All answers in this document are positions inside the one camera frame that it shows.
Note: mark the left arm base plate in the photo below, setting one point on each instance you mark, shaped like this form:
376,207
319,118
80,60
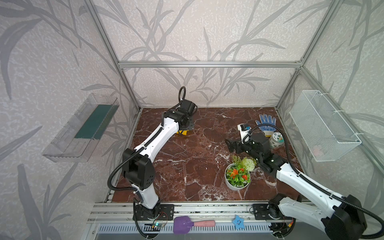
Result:
161,211

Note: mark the yellow plastic bin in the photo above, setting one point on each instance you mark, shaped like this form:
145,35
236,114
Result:
183,132

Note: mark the blue dotted work glove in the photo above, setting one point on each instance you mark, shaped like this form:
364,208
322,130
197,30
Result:
271,123

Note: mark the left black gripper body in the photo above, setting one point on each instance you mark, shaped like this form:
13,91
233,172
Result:
188,124

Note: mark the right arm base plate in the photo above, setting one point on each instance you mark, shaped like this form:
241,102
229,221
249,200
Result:
266,212

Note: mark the white wire mesh basket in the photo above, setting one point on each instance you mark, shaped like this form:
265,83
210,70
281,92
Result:
326,133

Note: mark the purple spatula pink handle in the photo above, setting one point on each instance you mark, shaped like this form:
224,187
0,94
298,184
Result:
183,225

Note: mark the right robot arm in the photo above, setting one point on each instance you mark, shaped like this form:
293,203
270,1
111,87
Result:
341,218

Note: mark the white pot with flowers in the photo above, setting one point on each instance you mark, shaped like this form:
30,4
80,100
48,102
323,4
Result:
238,174

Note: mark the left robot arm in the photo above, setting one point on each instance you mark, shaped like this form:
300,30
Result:
138,168

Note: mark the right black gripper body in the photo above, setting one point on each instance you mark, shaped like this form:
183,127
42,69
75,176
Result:
240,145

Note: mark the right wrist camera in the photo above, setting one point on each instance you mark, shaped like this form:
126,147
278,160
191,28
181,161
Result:
243,129

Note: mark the blue star toy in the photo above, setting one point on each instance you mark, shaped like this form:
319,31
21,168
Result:
238,223

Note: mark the clear plastic wall tray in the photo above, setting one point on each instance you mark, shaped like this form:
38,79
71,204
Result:
77,140

